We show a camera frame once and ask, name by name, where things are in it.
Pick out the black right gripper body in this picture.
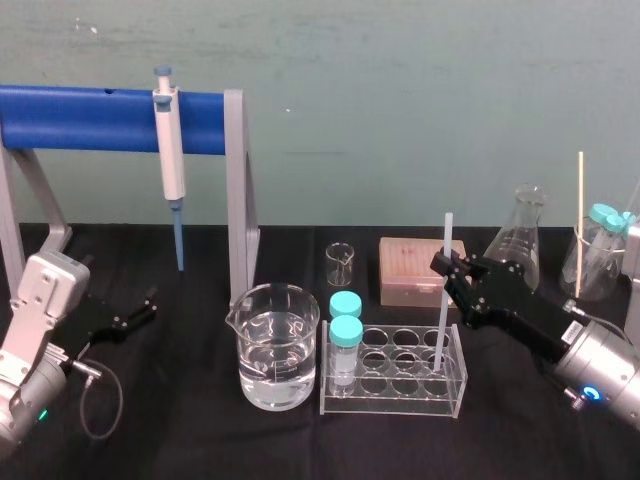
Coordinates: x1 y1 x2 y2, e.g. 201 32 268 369
461 256 578 366

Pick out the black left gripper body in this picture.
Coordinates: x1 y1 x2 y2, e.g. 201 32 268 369
51 295 133 363

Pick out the white stirring rod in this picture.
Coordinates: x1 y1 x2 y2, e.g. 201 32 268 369
431 211 456 374

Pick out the pink pipette tip box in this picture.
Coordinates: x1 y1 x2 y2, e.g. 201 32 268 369
377 236 469 307

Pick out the clear glass conical flask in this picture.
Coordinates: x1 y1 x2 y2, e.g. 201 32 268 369
481 183 549 295

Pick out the teal-capped glass flask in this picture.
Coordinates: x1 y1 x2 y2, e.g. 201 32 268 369
559 201 637 302

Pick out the small empty glass beaker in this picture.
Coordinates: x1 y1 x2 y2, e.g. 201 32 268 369
325 242 357 287

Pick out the teal-capped sample tube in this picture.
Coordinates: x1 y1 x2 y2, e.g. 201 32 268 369
328 291 363 320
327 315 365 397

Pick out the clear acrylic tube rack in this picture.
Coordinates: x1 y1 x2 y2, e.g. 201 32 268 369
318 323 469 419

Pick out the black table cloth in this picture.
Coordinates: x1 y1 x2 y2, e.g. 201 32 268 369
0 222 640 480

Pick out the large glass beaker with water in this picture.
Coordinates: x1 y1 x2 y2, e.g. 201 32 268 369
224 282 322 413

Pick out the white and blue pipette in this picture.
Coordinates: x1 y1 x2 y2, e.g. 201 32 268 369
151 64 188 273

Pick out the blue stand bar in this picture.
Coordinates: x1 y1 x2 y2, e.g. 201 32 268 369
0 84 224 157

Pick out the thin dark right gripper cable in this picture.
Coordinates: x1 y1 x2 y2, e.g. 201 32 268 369
564 298 634 347

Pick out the thin dark gripper cable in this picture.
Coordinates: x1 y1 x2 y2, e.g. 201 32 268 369
69 359 125 442
564 298 634 347

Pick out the thin dark left gripper cable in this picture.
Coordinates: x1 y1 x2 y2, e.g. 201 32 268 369
69 359 125 442

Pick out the grey stand end frame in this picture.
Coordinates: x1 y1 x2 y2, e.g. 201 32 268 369
0 144 74 291
222 89 262 307

